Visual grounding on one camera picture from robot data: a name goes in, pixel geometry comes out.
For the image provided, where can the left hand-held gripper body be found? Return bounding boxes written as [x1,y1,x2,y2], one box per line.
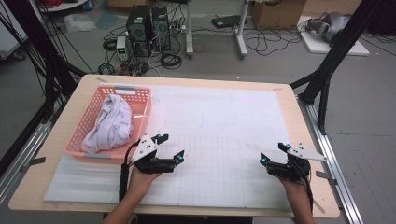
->
[130,133,176,175]

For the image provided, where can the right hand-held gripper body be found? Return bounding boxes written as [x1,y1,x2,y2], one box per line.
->
[266,143,329,183]

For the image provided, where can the pink plastic basket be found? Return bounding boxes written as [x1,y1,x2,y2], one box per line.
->
[64,85,153,165]

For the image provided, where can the lilac printed cloth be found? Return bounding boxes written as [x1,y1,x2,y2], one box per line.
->
[80,93,134,154]

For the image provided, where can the person's right hand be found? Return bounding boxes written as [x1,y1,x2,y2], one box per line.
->
[278,176,313,201]

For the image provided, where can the person's left hand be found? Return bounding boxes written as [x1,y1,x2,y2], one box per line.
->
[127,167,163,199]

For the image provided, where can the white grid mat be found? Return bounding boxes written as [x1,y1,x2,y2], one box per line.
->
[43,83,307,210]

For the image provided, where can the white bench power supply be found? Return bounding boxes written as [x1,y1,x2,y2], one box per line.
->
[115,35,129,62]

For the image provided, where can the white floor board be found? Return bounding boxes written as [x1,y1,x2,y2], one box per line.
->
[297,15,371,57]

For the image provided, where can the slim black computer tower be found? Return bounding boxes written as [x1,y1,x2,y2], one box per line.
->
[150,6,172,52]

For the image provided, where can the white stand leg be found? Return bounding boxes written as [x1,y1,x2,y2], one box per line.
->
[234,0,250,60]
[185,0,195,60]

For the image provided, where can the large black computer tower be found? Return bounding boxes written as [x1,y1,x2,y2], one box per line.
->
[125,6,151,59]

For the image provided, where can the grey rounded device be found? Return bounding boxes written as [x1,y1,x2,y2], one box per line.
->
[304,11,351,43]

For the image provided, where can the blue-grey sheet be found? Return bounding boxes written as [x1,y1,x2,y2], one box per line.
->
[95,10,120,32]

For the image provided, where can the brown cardboard box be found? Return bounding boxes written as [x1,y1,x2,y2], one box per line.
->
[250,0,307,31]

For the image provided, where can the flat black device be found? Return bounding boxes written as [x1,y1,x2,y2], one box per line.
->
[211,14,248,29]

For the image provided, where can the clear plastic bag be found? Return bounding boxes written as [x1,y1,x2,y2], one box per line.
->
[64,13,97,34]

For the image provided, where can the white round table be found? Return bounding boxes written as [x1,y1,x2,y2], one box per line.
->
[36,0,90,13]

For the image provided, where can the white cabinet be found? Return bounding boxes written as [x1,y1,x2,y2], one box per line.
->
[0,0,29,61]

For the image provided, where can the aluminium rail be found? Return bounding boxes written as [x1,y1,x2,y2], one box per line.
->
[297,96,364,224]
[0,120,53,204]

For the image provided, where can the coiled black cable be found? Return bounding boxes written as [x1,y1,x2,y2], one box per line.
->
[97,63,117,76]
[160,52,183,70]
[102,38,118,52]

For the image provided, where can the long black floor cable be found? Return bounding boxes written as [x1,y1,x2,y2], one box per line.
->
[246,27,303,57]

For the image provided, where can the black metal frame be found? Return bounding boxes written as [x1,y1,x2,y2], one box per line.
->
[0,0,87,176]
[289,0,387,136]

